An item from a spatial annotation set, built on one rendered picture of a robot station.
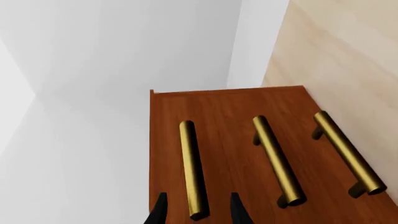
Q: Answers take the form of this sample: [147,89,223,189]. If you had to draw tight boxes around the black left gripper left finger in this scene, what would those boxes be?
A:
[142,192,169,224]

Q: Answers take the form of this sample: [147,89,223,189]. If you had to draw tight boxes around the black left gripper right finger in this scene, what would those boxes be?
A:
[230,192,254,224]

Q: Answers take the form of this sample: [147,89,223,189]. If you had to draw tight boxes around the red-brown wooden cabinet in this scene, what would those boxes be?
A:
[149,85,398,224]

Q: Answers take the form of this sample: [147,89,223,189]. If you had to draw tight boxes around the brass bar drawer handle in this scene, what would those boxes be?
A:
[311,110,388,200]
[178,119,210,222]
[252,114,307,209]

